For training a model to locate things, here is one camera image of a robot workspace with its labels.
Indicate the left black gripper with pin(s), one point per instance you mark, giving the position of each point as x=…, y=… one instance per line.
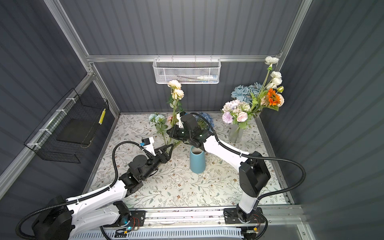
x=165, y=156

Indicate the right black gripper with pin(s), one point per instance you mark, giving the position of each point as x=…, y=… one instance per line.
x=175, y=128

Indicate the pale blue white flower stem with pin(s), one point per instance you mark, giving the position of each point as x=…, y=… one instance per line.
x=159, y=122

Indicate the blue ceramic vase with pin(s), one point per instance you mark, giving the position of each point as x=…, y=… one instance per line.
x=197, y=160

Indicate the cream rose stem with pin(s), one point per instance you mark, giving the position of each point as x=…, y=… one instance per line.
x=177, y=94

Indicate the clear ribbed glass vase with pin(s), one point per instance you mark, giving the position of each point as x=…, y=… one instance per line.
x=236, y=134

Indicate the blue rose bouquet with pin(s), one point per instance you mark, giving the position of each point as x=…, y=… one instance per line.
x=244, y=93

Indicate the peach rose stem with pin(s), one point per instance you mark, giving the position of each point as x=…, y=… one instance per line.
x=264, y=100

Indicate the orange gerbera flower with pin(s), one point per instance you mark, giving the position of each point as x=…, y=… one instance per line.
x=273, y=100

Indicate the white ranunculus stem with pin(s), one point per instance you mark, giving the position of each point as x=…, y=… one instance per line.
x=273, y=80

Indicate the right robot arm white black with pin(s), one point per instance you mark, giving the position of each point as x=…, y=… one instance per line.
x=252, y=169

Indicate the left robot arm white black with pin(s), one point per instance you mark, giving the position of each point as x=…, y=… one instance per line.
x=101, y=207

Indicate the mixed pastel flower bunch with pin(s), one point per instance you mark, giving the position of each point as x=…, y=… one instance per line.
x=170, y=118

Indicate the blue hydrangea flower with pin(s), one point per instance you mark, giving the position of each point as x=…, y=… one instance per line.
x=202, y=123

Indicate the marker pen in basket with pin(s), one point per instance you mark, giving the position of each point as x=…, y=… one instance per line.
x=203, y=79

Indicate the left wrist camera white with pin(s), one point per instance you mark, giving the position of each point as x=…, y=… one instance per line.
x=147, y=146

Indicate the white wire mesh basket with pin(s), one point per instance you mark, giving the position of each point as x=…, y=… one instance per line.
x=166, y=70

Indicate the black wire basket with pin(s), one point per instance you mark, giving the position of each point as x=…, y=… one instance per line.
x=69, y=132

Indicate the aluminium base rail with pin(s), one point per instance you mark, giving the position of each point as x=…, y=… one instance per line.
x=203, y=223

